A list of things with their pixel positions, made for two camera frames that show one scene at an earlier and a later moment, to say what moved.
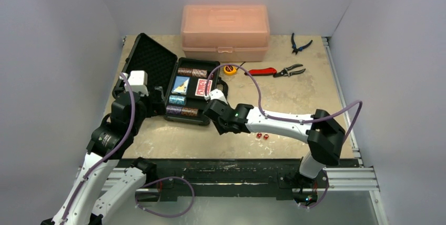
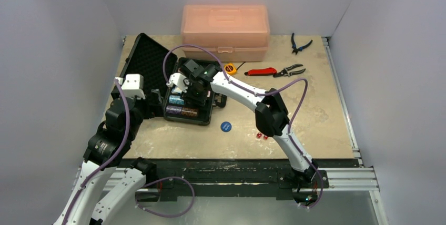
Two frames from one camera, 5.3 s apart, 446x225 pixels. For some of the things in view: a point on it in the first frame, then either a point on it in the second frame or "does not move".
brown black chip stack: (189, 111) does not move
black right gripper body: (212, 108) to (194, 95)
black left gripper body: (156, 107) does not move
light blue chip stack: (177, 100) does not move
